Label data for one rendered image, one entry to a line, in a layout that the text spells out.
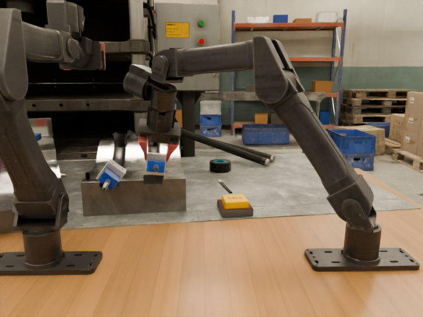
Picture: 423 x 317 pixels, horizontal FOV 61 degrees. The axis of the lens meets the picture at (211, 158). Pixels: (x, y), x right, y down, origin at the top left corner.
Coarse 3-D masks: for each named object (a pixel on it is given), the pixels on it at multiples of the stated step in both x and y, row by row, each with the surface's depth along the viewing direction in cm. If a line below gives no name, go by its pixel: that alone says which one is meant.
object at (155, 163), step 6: (150, 156) 91; (156, 156) 91; (162, 156) 92; (150, 162) 87; (156, 162) 88; (162, 162) 88; (150, 168) 88; (156, 168) 84; (162, 168) 88; (150, 174) 92; (156, 174) 92; (162, 174) 92
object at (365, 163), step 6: (348, 156) 432; (354, 156) 432; (360, 156) 432; (366, 156) 432; (372, 156) 433; (354, 162) 434; (360, 162) 434; (366, 162) 434; (372, 162) 434; (354, 168) 436; (360, 168) 436; (366, 168) 436; (372, 168) 436
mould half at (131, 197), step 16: (112, 144) 117; (128, 144) 117; (160, 144) 118; (96, 160) 110; (128, 160) 111; (144, 160) 111; (176, 160) 112; (96, 176) 93; (128, 176) 93; (176, 176) 93; (96, 192) 89; (112, 192) 90; (128, 192) 90; (144, 192) 91; (160, 192) 92; (176, 192) 92; (96, 208) 90; (112, 208) 91; (128, 208) 91; (144, 208) 92; (160, 208) 93; (176, 208) 93
